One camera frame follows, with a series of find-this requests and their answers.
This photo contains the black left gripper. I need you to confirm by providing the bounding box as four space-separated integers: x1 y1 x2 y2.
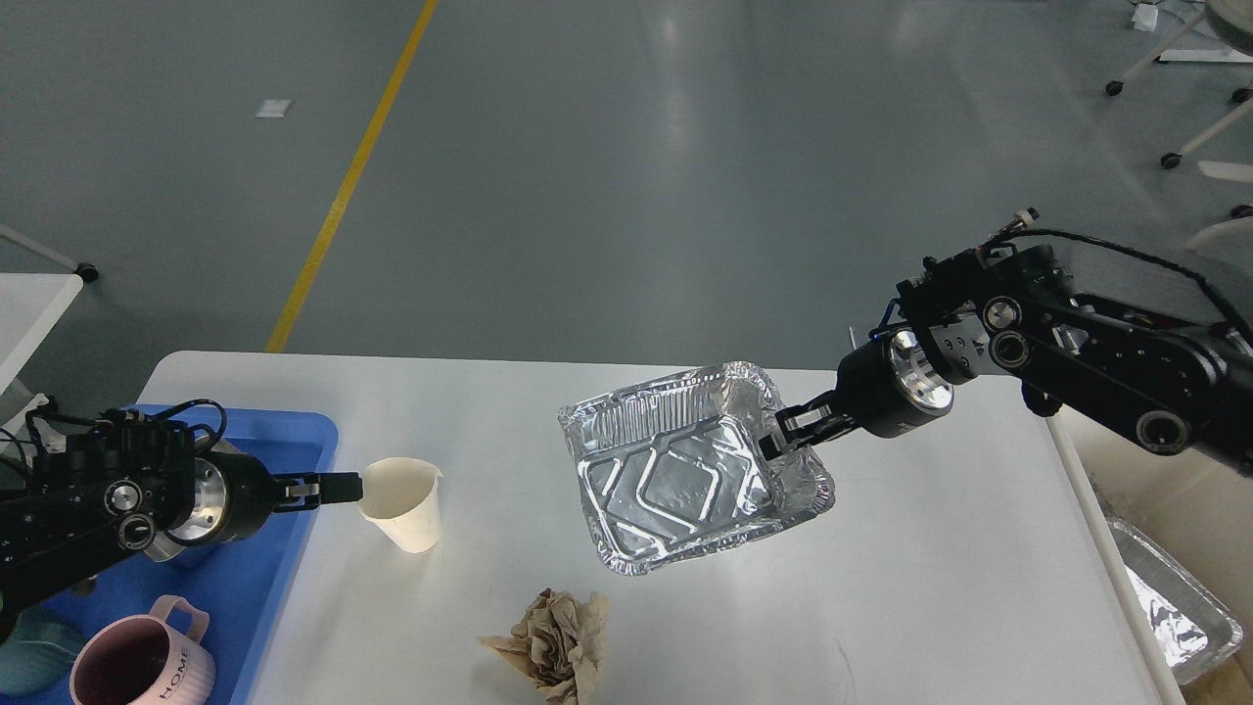
162 452 365 547

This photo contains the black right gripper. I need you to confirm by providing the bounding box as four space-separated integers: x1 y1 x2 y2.
761 329 954 461

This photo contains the white paper cup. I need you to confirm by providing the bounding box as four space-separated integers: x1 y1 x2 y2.
357 458 444 553

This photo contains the aluminium foil tray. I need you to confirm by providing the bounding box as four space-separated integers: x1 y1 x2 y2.
558 361 834 577

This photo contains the pink mug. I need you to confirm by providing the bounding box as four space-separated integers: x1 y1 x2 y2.
69 594 216 704

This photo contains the brown paper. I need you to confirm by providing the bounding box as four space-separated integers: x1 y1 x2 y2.
476 589 611 704

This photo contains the steel square tray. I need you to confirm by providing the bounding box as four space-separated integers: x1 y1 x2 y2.
140 441 241 570

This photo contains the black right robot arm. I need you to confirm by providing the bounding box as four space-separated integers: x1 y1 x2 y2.
757 209 1250 477

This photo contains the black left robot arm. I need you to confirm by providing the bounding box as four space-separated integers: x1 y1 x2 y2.
1 399 365 621

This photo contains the white chair left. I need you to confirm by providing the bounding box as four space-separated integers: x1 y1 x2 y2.
1 224 100 284

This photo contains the white chair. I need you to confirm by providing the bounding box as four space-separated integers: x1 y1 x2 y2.
1 224 100 284
1101 1 1250 220

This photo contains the teal mug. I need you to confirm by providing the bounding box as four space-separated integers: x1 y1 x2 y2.
1 606 89 697

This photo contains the grey office chair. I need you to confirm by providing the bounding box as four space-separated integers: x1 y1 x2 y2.
1053 238 1252 324

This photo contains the white side table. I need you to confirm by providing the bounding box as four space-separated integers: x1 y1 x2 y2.
1 272 84 423

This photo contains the white floor tag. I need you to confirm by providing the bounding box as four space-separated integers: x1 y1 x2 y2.
256 99 294 119

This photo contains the beige plastic bin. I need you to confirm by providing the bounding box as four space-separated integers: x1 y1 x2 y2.
1040 387 1253 705

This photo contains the foil tray in bin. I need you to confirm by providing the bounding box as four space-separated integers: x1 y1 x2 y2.
1105 516 1245 686

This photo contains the white chair top right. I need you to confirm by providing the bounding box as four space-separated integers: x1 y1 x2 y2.
1101 1 1250 220

